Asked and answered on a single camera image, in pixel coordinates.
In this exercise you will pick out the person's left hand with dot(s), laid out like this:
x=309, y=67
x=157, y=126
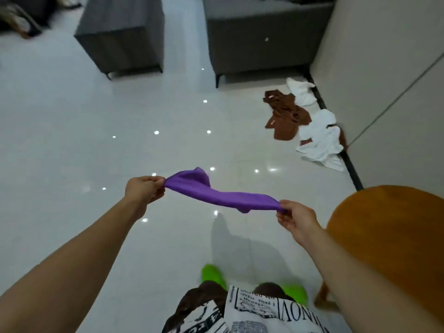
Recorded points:
x=140, y=192

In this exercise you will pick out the person's right hand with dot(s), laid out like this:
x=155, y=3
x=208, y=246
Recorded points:
x=300, y=220

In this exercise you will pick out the person's left thumb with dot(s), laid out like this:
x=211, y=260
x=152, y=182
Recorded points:
x=154, y=179

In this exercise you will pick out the person's right thumb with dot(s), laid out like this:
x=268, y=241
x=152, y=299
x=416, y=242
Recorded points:
x=288, y=205

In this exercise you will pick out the purple cloth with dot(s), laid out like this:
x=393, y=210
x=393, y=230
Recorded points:
x=215, y=194

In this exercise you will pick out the person's left forearm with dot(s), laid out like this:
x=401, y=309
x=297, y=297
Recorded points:
x=69, y=270

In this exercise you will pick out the person's right forearm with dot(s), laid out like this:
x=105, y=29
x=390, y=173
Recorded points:
x=357, y=287

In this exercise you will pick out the black floor trim strip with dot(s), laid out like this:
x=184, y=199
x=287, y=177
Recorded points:
x=348, y=166

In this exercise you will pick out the large white cloth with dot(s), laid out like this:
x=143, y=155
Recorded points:
x=324, y=142

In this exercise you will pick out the large brown cloth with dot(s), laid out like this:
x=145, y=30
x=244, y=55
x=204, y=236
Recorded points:
x=286, y=116

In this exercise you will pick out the green slipper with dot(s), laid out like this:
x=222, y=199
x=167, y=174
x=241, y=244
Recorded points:
x=213, y=275
x=296, y=294

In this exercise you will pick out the round orange wooden table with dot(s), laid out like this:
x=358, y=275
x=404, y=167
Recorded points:
x=392, y=235

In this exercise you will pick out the white printed shirt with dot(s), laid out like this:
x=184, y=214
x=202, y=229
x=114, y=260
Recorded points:
x=263, y=315

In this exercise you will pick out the small white cloth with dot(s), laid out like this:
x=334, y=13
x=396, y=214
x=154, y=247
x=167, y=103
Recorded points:
x=302, y=91

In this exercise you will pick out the brown trousers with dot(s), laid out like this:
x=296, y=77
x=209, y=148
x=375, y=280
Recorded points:
x=199, y=298

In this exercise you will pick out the grey ottoman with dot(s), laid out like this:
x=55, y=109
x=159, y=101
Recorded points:
x=121, y=34

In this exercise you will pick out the grey sofa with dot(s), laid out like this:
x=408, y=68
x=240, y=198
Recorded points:
x=263, y=38

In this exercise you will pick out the dark bag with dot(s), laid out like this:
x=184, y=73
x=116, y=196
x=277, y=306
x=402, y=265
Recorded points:
x=20, y=13

